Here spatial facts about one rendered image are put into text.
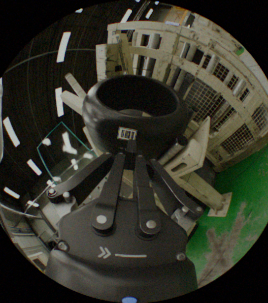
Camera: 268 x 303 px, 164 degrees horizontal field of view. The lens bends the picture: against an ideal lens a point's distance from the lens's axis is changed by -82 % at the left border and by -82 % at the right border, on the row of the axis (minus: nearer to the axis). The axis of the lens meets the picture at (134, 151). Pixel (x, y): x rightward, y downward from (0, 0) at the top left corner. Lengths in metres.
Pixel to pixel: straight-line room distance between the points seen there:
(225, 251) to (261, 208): 0.42
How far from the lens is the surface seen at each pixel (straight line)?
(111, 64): 0.96
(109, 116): 0.35
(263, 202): 1.02
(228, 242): 1.03
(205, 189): 0.91
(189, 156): 0.35
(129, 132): 0.32
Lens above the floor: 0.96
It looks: 10 degrees up
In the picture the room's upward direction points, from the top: 54 degrees counter-clockwise
